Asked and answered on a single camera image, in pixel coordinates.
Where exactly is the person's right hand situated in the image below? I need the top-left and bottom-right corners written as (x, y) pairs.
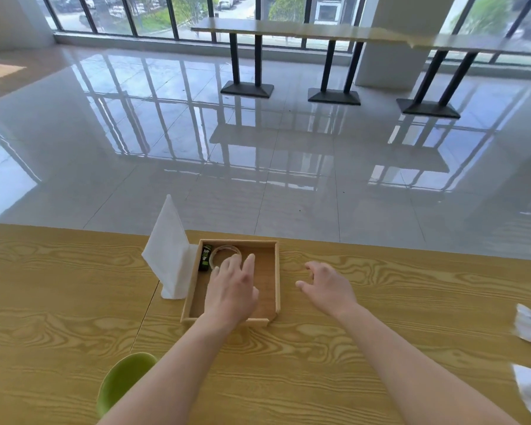
top-left (296, 261), bottom-right (359, 319)

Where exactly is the person's left hand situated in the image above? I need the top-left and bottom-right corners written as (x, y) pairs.
top-left (203, 253), bottom-right (260, 333)

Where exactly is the person's right forearm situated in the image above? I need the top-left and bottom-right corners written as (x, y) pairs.
top-left (336, 303), bottom-right (520, 425)

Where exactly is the person's left forearm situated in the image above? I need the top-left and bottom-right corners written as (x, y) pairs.
top-left (98, 312), bottom-right (248, 425)

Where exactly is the shallow wooden tray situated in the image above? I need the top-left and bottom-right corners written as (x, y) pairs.
top-left (181, 239), bottom-right (281, 328)

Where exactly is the clear tape roll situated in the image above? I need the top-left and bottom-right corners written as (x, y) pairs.
top-left (209, 245), bottom-right (244, 273)

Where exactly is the white paper napkin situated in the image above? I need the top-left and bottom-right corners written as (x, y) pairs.
top-left (141, 194), bottom-right (199, 300)

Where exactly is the green chair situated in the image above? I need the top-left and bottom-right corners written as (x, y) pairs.
top-left (96, 352), bottom-right (159, 419)

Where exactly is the black table leg stand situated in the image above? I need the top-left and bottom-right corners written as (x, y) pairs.
top-left (307, 40), bottom-right (364, 106)
top-left (396, 50), bottom-right (479, 119)
top-left (220, 33), bottom-right (275, 99)

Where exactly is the long wooden bar tabletop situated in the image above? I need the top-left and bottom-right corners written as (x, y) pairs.
top-left (190, 17), bottom-right (531, 57)

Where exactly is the white pillar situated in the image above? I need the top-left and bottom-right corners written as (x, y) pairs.
top-left (354, 0), bottom-right (457, 91)

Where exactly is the black window frame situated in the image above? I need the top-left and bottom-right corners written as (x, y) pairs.
top-left (40, 0), bottom-right (531, 68)

